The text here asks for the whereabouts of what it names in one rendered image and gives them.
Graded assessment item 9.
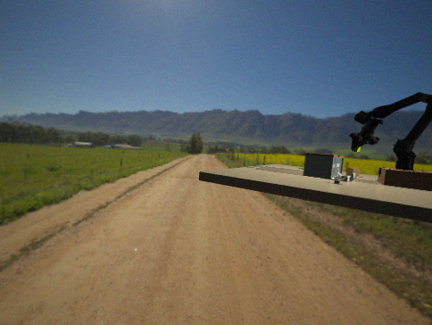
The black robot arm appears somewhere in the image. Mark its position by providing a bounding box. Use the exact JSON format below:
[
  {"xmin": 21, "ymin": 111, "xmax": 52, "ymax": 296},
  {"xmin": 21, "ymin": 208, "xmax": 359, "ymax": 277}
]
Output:
[{"xmin": 354, "ymin": 92, "xmax": 432, "ymax": 171}]

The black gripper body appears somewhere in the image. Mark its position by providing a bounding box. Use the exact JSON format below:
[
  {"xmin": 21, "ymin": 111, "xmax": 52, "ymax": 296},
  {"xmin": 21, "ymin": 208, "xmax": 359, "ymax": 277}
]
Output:
[{"xmin": 349, "ymin": 127, "xmax": 374, "ymax": 142}]

